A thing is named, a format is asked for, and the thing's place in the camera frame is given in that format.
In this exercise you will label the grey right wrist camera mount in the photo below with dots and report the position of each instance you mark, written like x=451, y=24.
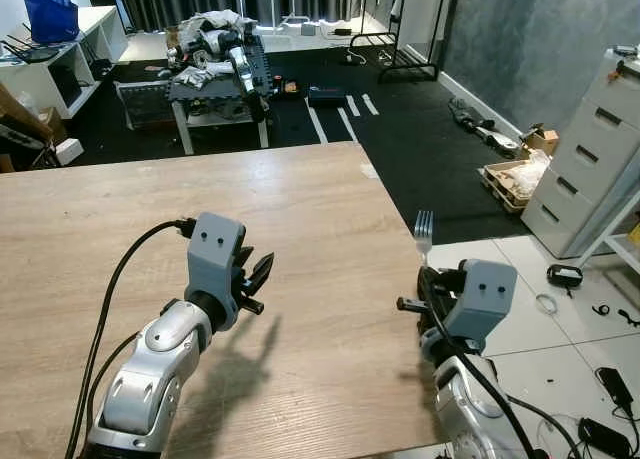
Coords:
x=480, y=297

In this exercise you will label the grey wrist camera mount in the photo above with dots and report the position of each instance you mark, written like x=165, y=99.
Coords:
x=212, y=249
x=480, y=297

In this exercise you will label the white drawer cabinet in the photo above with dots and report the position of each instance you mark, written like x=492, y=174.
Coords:
x=585, y=169

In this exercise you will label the silver metal fork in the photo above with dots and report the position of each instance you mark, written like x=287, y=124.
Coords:
x=424, y=234

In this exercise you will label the white open shelf unit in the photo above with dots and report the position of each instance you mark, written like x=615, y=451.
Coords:
x=60, y=64

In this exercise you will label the white metal rack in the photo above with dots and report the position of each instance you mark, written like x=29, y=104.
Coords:
x=622, y=241

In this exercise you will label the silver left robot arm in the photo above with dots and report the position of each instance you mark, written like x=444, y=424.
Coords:
x=150, y=364

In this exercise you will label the black clothes rack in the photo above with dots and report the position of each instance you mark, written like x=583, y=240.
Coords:
x=400, y=54

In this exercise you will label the large black power brick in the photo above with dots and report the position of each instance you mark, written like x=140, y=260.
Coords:
x=603, y=437

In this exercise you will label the open cardboard tray with packing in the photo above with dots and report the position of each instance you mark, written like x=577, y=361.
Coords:
x=518, y=179

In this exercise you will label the grey plastic crate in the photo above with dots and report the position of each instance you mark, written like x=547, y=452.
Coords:
x=145, y=104

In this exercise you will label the grey tool on floor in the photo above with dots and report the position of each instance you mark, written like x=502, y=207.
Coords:
x=478, y=119

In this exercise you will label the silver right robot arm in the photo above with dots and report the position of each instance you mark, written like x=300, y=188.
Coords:
x=470, y=399

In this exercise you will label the black power adapter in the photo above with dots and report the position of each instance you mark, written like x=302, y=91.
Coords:
x=614, y=387

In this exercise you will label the small white box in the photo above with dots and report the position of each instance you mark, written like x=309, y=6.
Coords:
x=70, y=151

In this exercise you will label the small brown cardboard box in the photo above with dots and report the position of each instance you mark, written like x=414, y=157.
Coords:
x=542, y=139

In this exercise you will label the flat black box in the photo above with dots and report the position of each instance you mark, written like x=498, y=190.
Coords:
x=326, y=96

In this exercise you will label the brown cardboard pile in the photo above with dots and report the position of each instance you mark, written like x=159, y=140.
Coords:
x=25, y=129

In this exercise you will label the black device with white rim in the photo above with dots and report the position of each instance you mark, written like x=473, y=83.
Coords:
x=565, y=276

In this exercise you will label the grey cart with robot parts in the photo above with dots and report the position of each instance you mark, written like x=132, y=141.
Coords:
x=220, y=84

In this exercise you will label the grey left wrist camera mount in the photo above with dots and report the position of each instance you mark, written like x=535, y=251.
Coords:
x=212, y=249

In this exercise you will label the blue bag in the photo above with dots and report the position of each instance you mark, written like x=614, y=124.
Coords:
x=52, y=17

